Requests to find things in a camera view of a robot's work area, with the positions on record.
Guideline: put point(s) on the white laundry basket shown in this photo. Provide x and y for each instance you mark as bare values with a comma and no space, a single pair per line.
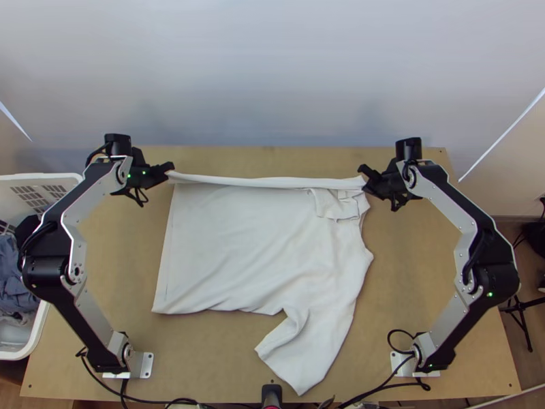
42,187

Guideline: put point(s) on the black mounting post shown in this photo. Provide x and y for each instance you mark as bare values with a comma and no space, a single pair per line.
271,398

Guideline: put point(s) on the heap of clothes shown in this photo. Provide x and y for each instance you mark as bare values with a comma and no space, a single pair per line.
13,272

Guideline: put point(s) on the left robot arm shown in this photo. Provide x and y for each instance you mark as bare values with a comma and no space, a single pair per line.
95,187

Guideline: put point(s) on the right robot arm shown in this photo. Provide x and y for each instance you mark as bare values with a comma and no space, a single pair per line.
451,200

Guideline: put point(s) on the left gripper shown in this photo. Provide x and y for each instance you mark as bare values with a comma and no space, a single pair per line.
154,177

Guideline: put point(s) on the white t-shirt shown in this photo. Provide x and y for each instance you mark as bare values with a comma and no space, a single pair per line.
264,247

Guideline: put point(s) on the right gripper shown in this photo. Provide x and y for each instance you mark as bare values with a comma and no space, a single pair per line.
383,184

